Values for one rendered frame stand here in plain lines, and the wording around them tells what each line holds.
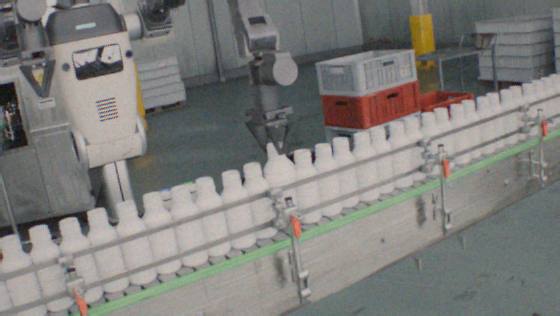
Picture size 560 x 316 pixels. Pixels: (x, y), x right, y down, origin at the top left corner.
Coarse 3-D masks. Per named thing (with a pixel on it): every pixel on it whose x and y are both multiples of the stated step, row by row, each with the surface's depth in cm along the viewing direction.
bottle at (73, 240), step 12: (60, 228) 99; (72, 228) 99; (72, 240) 99; (84, 240) 101; (72, 252) 99; (84, 264) 100; (84, 276) 100; (96, 276) 103; (96, 288) 102; (96, 300) 102
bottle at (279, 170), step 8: (272, 144) 123; (280, 144) 120; (272, 152) 120; (272, 160) 121; (280, 160) 120; (288, 160) 122; (264, 168) 122; (272, 168) 120; (280, 168) 120; (288, 168) 120; (264, 176) 122; (272, 176) 120; (280, 176) 120; (288, 176) 120; (272, 184) 121; (280, 184) 120; (288, 192) 121; (280, 200) 121; (296, 200) 123
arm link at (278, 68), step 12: (240, 36) 114; (240, 48) 115; (276, 48) 117; (264, 60) 112; (276, 60) 108; (288, 60) 110; (264, 72) 111; (276, 72) 109; (288, 72) 110; (276, 84) 111; (288, 84) 110
